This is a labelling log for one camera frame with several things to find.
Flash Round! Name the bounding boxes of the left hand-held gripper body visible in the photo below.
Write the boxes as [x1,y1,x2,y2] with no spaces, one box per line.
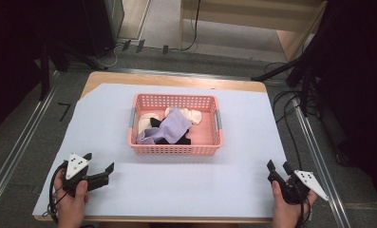
[62,153,110,198]

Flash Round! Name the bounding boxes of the pink plastic basket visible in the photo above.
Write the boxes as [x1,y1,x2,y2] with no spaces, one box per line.
[127,92,224,156]

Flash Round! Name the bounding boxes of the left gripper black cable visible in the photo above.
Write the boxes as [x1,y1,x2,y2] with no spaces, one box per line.
[47,161,70,222]

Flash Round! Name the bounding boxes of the white table mat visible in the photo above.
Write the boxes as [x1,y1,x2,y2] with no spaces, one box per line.
[32,83,288,219]

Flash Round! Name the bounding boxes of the black floor cables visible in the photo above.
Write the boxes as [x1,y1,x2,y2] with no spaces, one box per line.
[263,61,323,169]

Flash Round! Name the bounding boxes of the dark cabinet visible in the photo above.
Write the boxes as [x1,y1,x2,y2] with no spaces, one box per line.
[81,0,125,58]

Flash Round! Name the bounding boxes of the black hanging cable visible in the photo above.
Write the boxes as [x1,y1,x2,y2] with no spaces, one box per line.
[179,0,202,52]

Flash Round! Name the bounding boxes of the wooden shelf unit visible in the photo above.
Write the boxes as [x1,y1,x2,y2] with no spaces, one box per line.
[178,0,330,64]

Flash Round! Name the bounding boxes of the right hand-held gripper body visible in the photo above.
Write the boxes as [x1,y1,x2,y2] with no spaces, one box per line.
[268,169,330,205]

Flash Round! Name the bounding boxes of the person's left hand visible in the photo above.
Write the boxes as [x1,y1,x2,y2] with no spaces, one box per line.
[53,170,90,228]

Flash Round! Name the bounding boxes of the metal floor rail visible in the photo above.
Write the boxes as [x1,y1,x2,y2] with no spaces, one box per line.
[292,96,351,228]
[0,70,62,219]

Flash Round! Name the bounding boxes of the black tripod stand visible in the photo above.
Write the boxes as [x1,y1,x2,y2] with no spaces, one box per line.
[251,18,336,118]
[33,31,108,102]

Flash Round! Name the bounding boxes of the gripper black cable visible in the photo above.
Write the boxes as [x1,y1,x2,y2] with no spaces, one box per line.
[47,161,70,222]
[294,196,313,228]

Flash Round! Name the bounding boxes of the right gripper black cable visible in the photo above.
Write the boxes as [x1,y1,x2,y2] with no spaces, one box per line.
[294,196,313,228]

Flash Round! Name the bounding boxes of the wooden table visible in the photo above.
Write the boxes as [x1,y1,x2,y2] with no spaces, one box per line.
[33,70,273,223]

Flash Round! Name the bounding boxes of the cream sock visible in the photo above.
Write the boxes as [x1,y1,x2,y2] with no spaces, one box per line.
[164,106,203,125]
[137,112,160,137]

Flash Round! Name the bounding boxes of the person's right hand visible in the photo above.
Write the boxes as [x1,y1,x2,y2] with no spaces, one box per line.
[271,180,319,228]

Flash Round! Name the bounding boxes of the black sock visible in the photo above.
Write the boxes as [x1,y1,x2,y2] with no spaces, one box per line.
[149,117,192,146]

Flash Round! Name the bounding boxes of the purple sock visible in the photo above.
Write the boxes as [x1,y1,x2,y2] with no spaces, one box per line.
[159,107,193,144]
[136,127,167,145]

